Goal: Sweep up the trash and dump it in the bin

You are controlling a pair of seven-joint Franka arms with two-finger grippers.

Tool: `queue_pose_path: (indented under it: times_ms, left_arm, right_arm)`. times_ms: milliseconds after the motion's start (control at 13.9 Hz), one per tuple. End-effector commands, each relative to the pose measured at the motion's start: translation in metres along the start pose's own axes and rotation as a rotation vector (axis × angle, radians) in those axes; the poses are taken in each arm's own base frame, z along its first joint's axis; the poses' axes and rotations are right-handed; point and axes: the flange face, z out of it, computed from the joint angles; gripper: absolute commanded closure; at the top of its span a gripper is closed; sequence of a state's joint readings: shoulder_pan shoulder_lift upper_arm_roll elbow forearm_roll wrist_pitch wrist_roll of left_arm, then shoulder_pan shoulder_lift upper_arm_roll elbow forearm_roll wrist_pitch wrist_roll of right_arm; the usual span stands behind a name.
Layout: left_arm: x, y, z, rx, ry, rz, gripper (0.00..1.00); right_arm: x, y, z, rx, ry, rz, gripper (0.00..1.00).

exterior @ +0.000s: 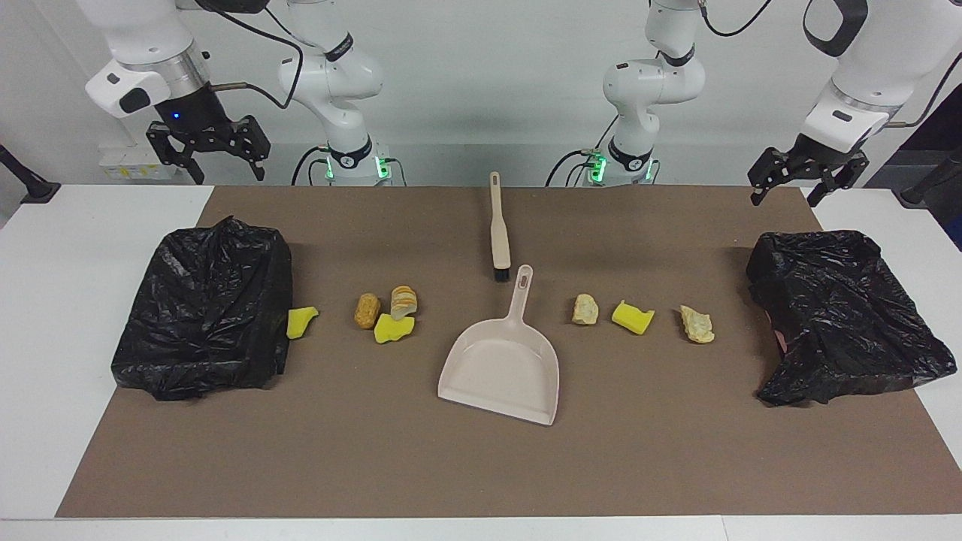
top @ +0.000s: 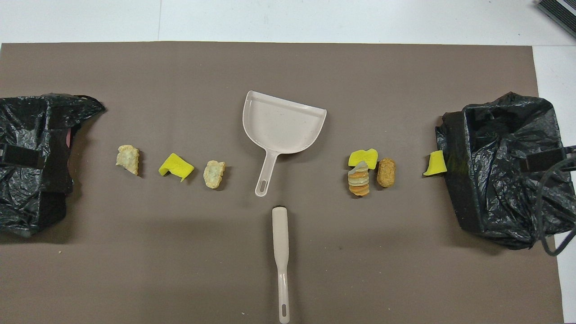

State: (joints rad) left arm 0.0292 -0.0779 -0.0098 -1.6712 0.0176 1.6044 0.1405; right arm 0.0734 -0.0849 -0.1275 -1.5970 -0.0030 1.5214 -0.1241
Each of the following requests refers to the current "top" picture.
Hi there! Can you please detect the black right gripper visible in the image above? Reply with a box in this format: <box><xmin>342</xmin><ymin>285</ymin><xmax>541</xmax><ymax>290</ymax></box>
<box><xmin>521</xmin><ymin>150</ymin><xmax>567</xmax><ymax>172</ymax></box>

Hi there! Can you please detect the black plastic bin bag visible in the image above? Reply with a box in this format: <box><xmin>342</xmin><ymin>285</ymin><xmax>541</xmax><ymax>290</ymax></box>
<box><xmin>0</xmin><ymin>93</ymin><xmax>106</xmax><ymax>238</ymax></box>
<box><xmin>435</xmin><ymin>92</ymin><xmax>576</xmax><ymax>249</ymax></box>

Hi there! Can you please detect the dark grey ribbed panel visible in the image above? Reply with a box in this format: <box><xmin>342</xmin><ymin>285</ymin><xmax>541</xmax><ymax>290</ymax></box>
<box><xmin>535</xmin><ymin>0</ymin><xmax>576</xmax><ymax>39</ymax></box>

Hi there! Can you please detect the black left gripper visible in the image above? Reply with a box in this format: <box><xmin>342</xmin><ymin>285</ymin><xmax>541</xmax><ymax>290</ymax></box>
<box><xmin>0</xmin><ymin>146</ymin><xmax>46</xmax><ymax>170</ymax></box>

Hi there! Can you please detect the beige hand brush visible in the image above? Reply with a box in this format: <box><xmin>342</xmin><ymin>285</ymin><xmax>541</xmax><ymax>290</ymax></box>
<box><xmin>272</xmin><ymin>207</ymin><xmax>291</xmax><ymax>324</ymax></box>

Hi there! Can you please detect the brown cork-like foam piece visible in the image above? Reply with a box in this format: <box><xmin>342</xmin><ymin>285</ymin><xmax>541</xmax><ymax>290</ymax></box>
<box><xmin>377</xmin><ymin>158</ymin><xmax>396</xmax><ymax>188</ymax></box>

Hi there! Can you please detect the brown table mat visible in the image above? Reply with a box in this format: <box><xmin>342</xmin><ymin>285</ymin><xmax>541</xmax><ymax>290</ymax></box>
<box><xmin>0</xmin><ymin>41</ymin><xmax>564</xmax><ymax>324</ymax></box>

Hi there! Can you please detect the grey orange striped foam piece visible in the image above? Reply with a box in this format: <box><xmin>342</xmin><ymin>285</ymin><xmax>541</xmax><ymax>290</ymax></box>
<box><xmin>347</xmin><ymin>161</ymin><xmax>370</xmax><ymax>197</ymax></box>

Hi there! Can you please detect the beige orange ridged foam piece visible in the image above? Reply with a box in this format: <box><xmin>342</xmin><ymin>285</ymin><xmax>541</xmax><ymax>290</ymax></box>
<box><xmin>203</xmin><ymin>160</ymin><xmax>226</xmax><ymax>189</ymax></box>

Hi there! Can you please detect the yellow wedge sponge piece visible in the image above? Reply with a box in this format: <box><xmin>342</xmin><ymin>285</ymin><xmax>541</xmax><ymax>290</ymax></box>
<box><xmin>423</xmin><ymin>150</ymin><xmax>448</xmax><ymax>176</ymax></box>

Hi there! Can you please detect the beige plastic dustpan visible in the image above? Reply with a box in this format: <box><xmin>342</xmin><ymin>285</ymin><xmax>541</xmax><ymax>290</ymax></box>
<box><xmin>242</xmin><ymin>90</ymin><xmax>327</xmax><ymax>198</ymax></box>

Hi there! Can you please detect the yellow notched sponge piece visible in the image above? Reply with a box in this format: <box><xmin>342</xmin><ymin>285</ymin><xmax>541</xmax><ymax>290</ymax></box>
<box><xmin>349</xmin><ymin>148</ymin><xmax>378</xmax><ymax>171</ymax></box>

